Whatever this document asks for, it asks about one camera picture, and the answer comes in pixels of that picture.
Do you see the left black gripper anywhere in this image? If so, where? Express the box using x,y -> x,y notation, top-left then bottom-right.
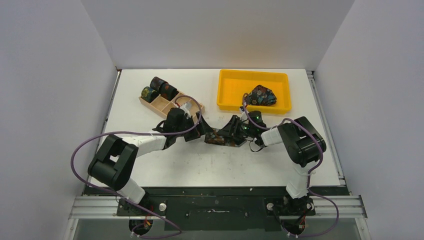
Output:
175,112 -> 214,142

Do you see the orange grey floral tie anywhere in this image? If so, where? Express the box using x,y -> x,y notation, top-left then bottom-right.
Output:
204,128 -> 247,147

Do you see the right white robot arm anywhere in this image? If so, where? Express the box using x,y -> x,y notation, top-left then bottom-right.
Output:
216,110 -> 327,215

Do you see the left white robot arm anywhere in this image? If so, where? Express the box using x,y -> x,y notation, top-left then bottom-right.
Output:
87,107 -> 212,216

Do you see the dark floral folded tie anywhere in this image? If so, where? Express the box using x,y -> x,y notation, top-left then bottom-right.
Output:
244,85 -> 277,107

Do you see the yellow plastic bin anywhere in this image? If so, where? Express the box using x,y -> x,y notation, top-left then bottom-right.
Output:
216,69 -> 292,115

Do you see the wooden compartment tray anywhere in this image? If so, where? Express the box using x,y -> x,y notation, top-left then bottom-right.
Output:
138,92 -> 205,121

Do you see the red patterned rolled tie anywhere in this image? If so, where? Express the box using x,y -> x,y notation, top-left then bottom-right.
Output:
159,83 -> 179,101

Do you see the dark rolled tie rear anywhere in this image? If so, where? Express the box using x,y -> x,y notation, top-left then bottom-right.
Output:
149,76 -> 168,93

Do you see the yellow floral rolled tie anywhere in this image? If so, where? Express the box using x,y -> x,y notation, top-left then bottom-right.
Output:
140,86 -> 160,104

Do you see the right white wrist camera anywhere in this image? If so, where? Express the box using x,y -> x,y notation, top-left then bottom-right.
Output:
239,106 -> 249,122

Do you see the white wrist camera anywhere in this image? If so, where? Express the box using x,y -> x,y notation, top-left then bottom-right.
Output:
239,106 -> 249,122
179,101 -> 192,119

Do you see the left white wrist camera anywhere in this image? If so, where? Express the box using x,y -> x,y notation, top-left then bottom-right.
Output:
179,101 -> 192,119

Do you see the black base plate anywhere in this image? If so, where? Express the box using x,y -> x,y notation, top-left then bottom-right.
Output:
83,186 -> 348,231

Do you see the aluminium frame rail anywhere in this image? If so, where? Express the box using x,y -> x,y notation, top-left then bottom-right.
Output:
63,195 -> 371,240

